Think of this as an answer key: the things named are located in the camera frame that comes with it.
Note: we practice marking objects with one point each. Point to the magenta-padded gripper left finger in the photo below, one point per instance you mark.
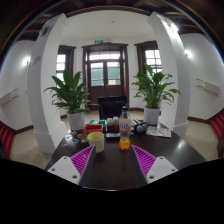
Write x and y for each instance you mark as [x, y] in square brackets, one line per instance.
[64, 169]

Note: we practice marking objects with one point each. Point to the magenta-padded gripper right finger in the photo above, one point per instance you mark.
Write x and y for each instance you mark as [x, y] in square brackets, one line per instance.
[160, 168]

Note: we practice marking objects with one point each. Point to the clear orange soda bottle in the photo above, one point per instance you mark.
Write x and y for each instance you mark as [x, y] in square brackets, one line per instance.
[124, 126]

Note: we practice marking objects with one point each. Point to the white printed leaflet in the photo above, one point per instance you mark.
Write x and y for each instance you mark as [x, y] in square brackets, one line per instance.
[158, 131]

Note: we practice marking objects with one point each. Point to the pale yellow cup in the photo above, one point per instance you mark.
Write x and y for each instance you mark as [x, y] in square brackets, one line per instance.
[96, 142]

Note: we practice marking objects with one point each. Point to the grey ball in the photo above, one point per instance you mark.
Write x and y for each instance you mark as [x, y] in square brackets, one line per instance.
[145, 127]
[139, 129]

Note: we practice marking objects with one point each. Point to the red box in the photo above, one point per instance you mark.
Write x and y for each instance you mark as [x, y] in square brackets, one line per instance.
[90, 128]

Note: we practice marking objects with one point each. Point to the leafy plant in white pot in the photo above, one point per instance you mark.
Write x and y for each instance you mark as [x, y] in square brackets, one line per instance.
[151, 116]
[76, 120]

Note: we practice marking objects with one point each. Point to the green box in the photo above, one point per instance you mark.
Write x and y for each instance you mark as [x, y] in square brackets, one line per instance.
[99, 122]

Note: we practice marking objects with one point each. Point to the brown tray of white cups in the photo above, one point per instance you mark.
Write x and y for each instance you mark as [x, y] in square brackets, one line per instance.
[112, 126]

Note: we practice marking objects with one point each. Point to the black chair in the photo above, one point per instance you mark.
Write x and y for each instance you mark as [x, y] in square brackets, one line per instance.
[111, 106]

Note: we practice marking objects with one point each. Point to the brown wooden double door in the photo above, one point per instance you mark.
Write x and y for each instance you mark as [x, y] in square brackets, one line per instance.
[105, 90]

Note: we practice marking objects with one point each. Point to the brown framed window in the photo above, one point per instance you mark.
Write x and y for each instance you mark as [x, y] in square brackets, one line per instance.
[151, 56]
[61, 63]

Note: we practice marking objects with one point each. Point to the green exit sign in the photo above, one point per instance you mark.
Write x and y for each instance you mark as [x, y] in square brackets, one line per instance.
[98, 41]

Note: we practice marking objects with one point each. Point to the white wall-mounted unit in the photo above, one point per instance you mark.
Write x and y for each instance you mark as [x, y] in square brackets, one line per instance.
[7, 97]
[210, 87]

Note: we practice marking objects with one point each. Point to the glowing wall lamp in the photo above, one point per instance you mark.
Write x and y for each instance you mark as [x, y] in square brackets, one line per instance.
[26, 61]
[187, 53]

